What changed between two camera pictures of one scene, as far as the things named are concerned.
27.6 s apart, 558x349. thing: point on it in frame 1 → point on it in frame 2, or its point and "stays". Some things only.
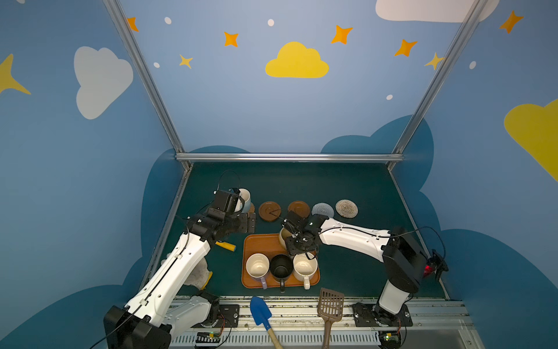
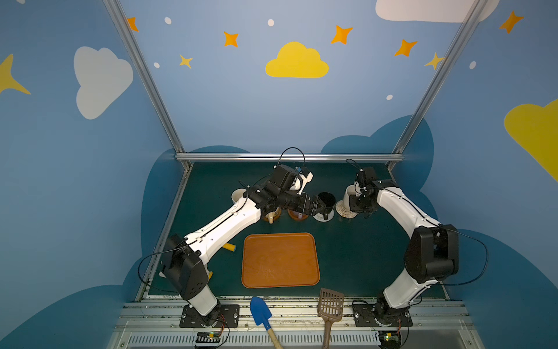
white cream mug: x=304 y=266 → x=351 y=190
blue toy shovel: x=261 y=313 stays
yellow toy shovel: x=226 y=245 stays
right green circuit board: x=389 y=339 stays
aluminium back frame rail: x=289 y=157 stays
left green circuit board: x=208 y=337 stays
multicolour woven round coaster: x=346 y=209 stays
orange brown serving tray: x=266 y=264 stays
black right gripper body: x=298 y=240 → x=357 y=204
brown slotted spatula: x=330 y=309 stays
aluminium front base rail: x=431 y=323 stays
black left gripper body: x=235 y=203 → x=314 y=206
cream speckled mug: x=283 y=235 → x=273 y=216
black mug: x=281 y=266 → x=329 y=201
